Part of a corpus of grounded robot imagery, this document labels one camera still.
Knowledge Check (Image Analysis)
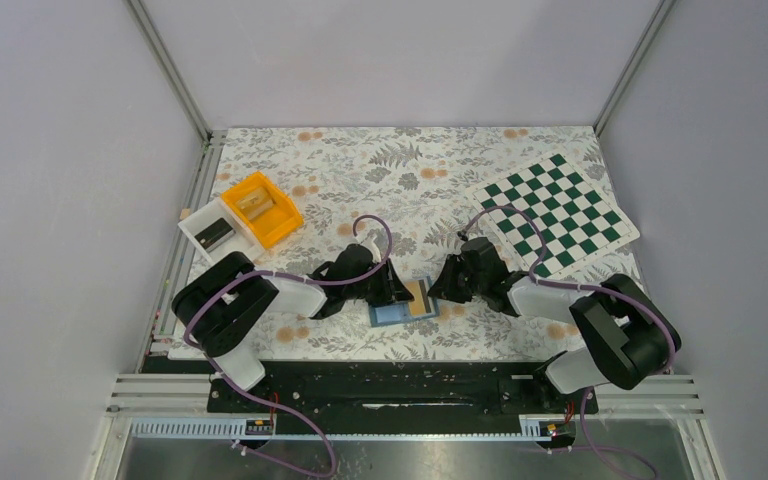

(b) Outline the blue card holder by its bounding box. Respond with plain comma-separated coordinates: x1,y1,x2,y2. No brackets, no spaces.
369,276,440,328

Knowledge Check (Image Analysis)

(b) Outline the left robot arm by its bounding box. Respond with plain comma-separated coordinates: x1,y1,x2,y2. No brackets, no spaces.
171,244,414,391

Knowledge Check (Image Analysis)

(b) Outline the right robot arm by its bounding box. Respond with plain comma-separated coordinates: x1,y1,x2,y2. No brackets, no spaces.
428,237,681,395

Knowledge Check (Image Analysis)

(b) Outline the floral table mat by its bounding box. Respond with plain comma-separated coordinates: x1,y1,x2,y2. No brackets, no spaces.
209,126,612,361

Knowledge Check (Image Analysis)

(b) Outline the green white chessboard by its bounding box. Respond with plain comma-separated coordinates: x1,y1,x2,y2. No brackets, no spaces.
466,154,640,279

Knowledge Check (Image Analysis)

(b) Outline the orange plastic bin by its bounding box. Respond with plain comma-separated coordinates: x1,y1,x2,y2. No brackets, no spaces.
219,171,304,249

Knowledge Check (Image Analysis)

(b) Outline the item in orange bin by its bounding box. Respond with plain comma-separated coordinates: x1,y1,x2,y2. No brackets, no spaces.
235,187,275,221

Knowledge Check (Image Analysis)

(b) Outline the white plastic bin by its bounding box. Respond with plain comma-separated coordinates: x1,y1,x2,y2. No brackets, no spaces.
178,198,265,265

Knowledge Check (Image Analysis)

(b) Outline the black item in white bin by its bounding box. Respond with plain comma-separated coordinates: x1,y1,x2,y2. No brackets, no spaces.
195,218,235,252

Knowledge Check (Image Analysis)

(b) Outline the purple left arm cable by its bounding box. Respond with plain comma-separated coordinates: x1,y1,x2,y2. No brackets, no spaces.
183,215,395,478

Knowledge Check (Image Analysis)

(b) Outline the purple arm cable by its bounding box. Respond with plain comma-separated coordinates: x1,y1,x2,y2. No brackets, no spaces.
460,205,680,478
183,215,395,478

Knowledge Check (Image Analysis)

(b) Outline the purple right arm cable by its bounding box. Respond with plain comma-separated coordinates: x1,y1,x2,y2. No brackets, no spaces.
460,205,680,478

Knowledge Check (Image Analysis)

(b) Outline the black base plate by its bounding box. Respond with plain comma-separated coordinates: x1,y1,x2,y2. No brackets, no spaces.
207,360,615,436

